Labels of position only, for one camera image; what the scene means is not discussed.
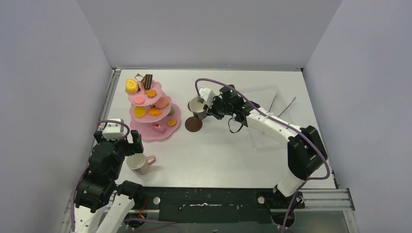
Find pink green cube cake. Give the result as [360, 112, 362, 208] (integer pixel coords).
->
[151, 123, 167, 134]

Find yellow round cake slice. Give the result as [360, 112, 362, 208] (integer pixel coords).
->
[133, 106, 146, 118]

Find orange flower cookie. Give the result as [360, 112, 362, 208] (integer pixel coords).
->
[148, 108, 162, 117]

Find black mug white inside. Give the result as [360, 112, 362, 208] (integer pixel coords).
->
[190, 97, 207, 120]

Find pink round macaron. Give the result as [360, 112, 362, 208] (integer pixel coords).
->
[133, 96, 145, 105]

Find orange round macaron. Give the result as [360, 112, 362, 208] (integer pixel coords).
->
[167, 118, 177, 127]

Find metal serving tongs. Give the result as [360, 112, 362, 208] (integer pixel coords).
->
[269, 91, 296, 118]

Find orange scalloped cookie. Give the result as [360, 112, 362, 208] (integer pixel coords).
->
[145, 89, 157, 98]

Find yellow swirl roll cake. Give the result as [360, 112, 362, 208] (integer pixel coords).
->
[125, 79, 139, 94]

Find chocolate layered cake slice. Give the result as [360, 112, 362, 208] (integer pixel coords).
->
[141, 74, 153, 90]

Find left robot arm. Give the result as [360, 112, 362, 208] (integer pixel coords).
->
[71, 130, 145, 233]

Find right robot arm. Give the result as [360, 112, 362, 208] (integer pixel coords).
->
[193, 85, 331, 207]

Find pink teacup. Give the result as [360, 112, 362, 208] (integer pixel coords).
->
[126, 153, 156, 175]

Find pink three-tier cake stand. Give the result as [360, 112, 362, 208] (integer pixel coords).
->
[127, 74, 181, 142]

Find clear plastic tray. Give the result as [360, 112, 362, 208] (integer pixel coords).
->
[240, 85, 296, 152]

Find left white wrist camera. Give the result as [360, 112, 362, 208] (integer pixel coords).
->
[99, 118, 127, 140]

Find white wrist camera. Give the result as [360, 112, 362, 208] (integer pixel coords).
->
[99, 118, 127, 140]
[197, 87, 217, 108]

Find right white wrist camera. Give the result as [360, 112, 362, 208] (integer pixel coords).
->
[197, 87, 217, 108]

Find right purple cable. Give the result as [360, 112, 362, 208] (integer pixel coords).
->
[195, 78, 331, 233]

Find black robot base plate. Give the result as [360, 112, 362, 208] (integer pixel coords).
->
[125, 187, 305, 226]

